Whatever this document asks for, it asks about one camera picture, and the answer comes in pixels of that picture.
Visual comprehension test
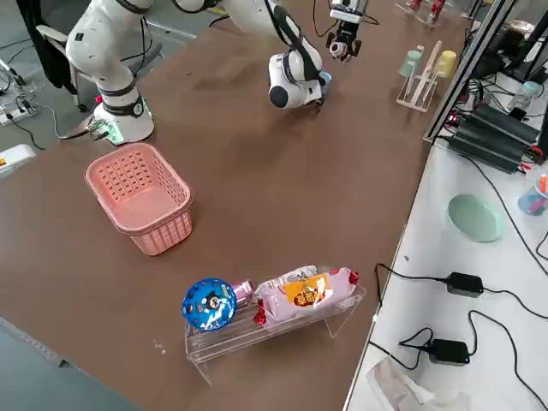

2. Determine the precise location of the pink plastic basket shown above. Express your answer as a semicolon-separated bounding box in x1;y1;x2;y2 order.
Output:
83;141;194;258

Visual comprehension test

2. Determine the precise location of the clear plastic bag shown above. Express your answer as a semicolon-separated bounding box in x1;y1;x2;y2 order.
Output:
365;356;473;411

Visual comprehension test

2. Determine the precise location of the purple snack packet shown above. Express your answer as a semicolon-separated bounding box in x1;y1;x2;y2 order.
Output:
230;278;259;307

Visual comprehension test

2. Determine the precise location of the clear water bottle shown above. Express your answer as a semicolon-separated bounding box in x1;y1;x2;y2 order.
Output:
506;80;544;113

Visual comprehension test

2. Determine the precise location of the clear acrylic snack shelf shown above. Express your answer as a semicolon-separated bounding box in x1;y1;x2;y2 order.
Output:
183;273;368;387

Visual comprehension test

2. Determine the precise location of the blue snack bag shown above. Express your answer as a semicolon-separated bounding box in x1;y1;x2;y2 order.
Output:
181;277;238;332

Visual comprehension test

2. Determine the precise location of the black power adapter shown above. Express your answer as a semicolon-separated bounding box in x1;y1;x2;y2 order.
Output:
428;338;471;366
445;271;485;299

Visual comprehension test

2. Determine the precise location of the black jacket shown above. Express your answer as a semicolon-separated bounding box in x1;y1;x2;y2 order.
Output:
15;0;79;96

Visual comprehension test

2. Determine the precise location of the white power strip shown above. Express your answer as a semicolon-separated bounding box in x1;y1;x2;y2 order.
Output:
0;100;40;126

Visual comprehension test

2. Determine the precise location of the clear pen cup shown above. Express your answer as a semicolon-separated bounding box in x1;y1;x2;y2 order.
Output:
516;173;548;217

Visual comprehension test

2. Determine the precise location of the pink strawberry snack packet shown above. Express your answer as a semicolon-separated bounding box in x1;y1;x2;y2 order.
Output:
252;265;360;331

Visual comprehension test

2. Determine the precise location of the white control box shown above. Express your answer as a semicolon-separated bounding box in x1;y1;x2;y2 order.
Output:
0;144;38;179

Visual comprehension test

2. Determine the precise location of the mint green cup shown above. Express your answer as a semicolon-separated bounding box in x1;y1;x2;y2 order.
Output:
398;49;425;79

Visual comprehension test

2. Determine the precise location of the white side table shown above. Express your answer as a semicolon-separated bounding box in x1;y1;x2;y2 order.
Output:
342;139;548;411

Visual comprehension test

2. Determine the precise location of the pale yellow cup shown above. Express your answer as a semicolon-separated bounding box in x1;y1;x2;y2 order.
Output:
436;50;459;80

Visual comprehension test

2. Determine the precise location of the black power supply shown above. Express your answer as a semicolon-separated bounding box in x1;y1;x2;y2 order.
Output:
458;104;541;146
446;127;535;175

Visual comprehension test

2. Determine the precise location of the white wire cup rack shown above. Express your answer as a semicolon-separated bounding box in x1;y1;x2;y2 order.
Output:
395;39;444;114

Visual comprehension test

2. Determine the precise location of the clear acrylic bottle shelf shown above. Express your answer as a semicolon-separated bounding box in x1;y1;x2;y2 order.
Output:
392;0;451;30

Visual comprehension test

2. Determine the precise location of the aluminium frame post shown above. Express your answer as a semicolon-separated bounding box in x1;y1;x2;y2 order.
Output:
422;0;519;143

